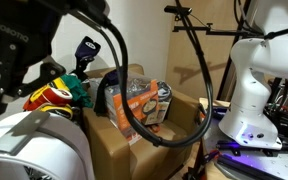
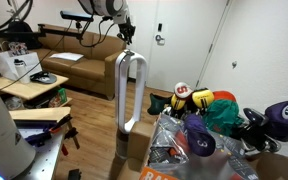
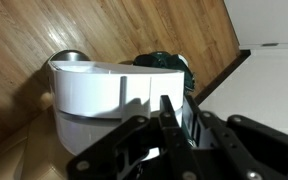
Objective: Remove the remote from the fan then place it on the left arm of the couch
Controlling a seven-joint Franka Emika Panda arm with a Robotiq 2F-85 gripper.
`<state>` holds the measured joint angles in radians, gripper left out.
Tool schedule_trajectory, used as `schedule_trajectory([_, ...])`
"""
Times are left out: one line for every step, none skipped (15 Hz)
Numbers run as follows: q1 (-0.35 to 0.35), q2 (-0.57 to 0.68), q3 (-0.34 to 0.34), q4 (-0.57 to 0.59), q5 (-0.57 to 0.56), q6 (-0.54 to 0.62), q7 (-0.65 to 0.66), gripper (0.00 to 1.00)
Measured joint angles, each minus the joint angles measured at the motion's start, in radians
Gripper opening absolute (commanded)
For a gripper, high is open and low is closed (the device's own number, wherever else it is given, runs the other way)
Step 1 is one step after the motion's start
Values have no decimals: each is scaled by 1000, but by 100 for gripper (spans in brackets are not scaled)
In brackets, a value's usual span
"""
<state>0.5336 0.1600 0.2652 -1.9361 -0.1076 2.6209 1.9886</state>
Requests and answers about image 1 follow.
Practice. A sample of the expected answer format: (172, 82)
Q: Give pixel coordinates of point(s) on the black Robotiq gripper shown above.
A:
(17, 26)

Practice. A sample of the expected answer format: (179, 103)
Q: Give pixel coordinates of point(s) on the white rectangular block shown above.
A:
(17, 133)

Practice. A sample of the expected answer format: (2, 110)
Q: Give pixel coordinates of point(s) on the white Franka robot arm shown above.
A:
(250, 110)

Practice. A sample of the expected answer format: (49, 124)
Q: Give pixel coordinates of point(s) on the red white golf headcover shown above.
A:
(54, 96)

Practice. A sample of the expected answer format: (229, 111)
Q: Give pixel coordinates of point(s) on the teal green golf headcover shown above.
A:
(79, 91)

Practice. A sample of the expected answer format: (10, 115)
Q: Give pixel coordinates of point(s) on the black blue handheld tool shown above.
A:
(87, 48)

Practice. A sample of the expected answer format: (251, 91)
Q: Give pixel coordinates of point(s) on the purple golf headcover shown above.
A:
(105, 86)

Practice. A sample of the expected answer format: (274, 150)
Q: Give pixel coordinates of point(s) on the orange snack bag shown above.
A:
(140, 100)

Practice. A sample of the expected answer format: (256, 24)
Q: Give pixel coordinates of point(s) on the small orange plastic piece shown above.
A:
(155, 128)

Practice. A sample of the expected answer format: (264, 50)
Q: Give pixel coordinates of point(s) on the clear plastic bag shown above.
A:
(164, 100)

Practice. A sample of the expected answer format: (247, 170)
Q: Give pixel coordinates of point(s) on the tall brown wooden panel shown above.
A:
(184, 66)

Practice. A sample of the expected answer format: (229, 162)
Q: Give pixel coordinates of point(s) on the cardboard box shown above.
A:
(170, 156)

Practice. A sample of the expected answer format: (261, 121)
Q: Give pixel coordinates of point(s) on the orange black bar clamp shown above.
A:
(200, 108)
(204, 160)

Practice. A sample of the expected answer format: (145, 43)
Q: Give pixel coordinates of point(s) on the black controller equipment stack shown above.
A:
(284, 116)

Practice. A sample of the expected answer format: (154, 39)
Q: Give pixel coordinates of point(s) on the metal breadboard robot table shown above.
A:
(284, 166)

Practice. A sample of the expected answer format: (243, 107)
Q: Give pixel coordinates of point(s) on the black stereo camera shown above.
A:
(179, 10)

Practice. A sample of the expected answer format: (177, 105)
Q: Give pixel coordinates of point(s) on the black mounting bracket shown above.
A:
(219, 111)

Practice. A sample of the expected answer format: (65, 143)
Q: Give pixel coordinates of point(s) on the black camera boom stand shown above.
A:
(224, 32)

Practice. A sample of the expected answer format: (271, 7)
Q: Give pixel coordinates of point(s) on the black aluminium rail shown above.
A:
(227, 145)

